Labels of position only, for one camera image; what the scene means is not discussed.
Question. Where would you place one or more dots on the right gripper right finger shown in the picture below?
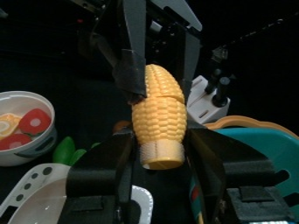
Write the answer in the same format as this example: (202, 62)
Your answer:
(234, 175)

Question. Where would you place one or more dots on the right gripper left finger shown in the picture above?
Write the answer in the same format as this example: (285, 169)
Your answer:
(98, 180)

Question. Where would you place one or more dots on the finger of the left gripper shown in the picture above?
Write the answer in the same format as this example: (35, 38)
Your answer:
(192, 64)
(133, 73)

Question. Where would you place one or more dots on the yellow toy corn tip half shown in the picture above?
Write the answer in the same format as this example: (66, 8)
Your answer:
(164, 81)

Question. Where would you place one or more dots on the yellow toy corn stem half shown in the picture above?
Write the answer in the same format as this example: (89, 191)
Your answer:
(160, 125)

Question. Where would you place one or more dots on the green toy vegetable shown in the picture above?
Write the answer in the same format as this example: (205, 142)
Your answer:
(65, 150)

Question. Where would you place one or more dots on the white plastic bowl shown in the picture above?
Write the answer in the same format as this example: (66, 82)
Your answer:
(39, 151)

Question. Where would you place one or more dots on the brown round toy food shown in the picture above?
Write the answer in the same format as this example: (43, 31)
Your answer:
(122, 127)

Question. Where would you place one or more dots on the red toy tomato slice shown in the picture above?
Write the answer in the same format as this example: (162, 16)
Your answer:
(35, 121)
(15, 141)

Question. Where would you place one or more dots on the orange toy citrus slice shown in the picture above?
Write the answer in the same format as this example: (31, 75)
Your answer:
(7, 124)

